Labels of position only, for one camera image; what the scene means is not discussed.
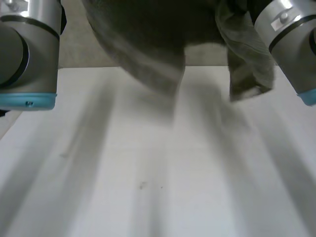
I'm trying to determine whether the grey towel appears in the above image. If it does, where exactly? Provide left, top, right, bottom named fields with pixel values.
left=82, top=0, right=277, bottom=103

